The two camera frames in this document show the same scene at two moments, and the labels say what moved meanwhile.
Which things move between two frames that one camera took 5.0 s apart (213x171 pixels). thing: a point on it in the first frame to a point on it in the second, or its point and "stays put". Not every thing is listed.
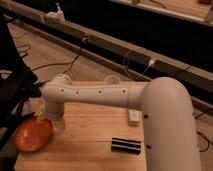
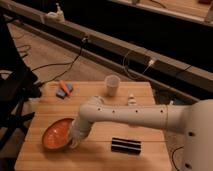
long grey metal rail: (106, 50) stays put
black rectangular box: (127, 146) stays put
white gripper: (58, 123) to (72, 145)
